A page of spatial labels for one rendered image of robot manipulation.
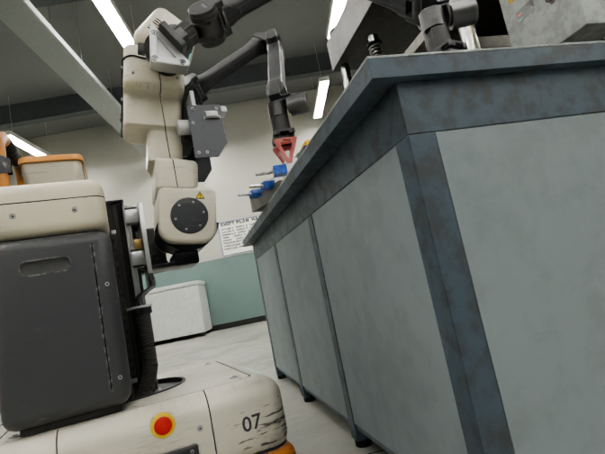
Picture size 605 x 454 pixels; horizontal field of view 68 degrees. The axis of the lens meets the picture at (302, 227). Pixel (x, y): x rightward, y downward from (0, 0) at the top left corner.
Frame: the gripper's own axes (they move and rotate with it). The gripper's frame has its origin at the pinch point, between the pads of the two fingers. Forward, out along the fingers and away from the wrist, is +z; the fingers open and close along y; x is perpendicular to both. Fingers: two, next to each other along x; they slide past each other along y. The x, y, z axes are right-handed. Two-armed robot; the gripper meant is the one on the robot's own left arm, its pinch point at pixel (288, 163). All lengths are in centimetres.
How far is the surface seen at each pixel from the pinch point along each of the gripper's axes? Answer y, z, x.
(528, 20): -1, -37, -92
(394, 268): -50, 38, -8
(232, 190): 725, -176, 6
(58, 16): 405, -348, 182
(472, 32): 13, -42, -80
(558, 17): -13, -30, -93
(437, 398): -55, 61, -9
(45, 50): 315, -247, 172
